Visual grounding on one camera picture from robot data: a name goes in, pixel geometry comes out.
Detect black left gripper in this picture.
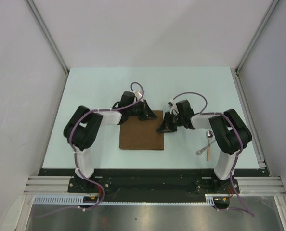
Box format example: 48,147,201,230
127,99,157,121

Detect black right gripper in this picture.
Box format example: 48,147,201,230
157,111,184,133

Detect brown cloth napkin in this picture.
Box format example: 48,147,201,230
119,110,164,151

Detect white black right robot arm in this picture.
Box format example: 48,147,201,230
157,100,252,193

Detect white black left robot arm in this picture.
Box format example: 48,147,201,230
63,90,158,193

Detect silver ornate spoon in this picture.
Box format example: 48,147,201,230
196,130,215,156

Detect silver fork wooden handle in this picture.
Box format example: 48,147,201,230
207,144,211,161

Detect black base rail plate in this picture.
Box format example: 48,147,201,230
38,168,269,202

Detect white slotted cable duct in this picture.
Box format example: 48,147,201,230
33,194,230,206

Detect aluminium side rail profile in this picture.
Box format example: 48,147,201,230
231,68,286,231

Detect left aluminium frame post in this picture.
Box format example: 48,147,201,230
25,0,70,76

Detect aluminium frame post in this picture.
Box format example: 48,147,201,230
234,0,282,75
25,0,70,76

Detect right aluminium frame post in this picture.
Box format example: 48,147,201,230
234,0,282,75

